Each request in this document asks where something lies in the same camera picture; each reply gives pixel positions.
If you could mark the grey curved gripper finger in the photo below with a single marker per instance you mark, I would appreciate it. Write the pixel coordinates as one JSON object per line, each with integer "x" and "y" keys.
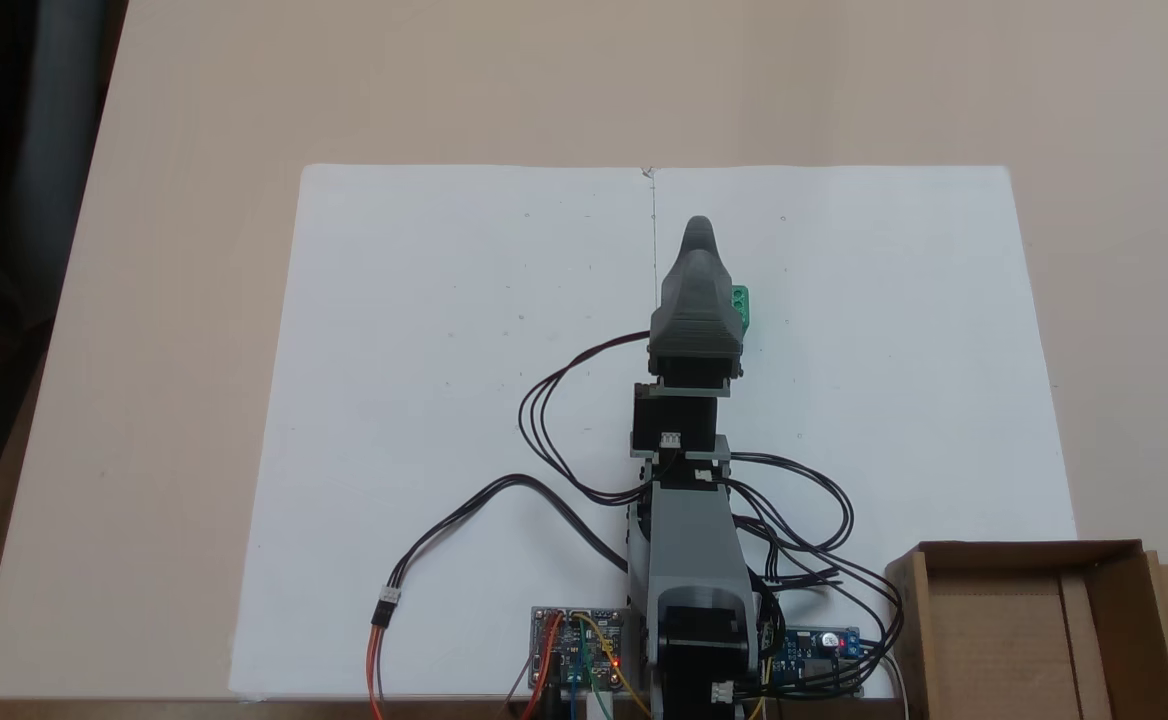
{"x": 699, "y": 255}

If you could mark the green dice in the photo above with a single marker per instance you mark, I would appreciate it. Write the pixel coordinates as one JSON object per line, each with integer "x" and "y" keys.
{"x": 741, "y": 308}

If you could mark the motor controller circuit board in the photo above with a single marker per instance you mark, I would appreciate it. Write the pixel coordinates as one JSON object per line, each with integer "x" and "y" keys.
{"x": 574, "y": 650}

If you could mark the brown cardboard box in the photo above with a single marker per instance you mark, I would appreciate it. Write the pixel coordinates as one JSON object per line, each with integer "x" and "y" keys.
{"x": 1004, "y": 640}

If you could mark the dark chair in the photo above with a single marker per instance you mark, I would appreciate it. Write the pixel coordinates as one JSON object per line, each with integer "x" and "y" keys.
{"x": 4, "y": 300}

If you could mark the large white paper sheet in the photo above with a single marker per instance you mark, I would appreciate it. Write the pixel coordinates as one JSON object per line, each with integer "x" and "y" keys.
{"x": 424, "y": 400}

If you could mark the blue power converter board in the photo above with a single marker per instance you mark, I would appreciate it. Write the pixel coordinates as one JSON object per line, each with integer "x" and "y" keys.
{"x": 819, "y": 655}

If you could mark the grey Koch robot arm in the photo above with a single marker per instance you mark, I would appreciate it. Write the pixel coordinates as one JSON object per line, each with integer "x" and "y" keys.
{"x": 689, "y": 540}

